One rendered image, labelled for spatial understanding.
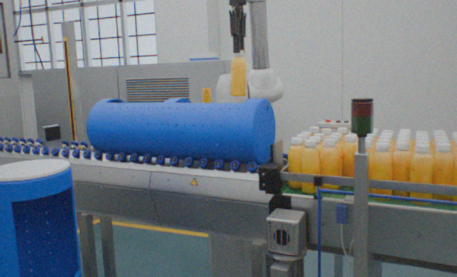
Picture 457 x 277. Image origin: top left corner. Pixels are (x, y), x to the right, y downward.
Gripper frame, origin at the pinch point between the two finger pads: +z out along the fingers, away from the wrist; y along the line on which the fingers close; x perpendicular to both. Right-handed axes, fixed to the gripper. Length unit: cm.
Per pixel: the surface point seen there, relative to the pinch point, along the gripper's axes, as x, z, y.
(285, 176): 26, 49, 21
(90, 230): -86, 93, 7
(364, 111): 55, 23, 39
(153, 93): -144, 28, -135
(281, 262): 29, 75, 36
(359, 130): 54, 29, 39
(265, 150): 11.1, 44.4, 0.5
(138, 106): -48, 25, 8
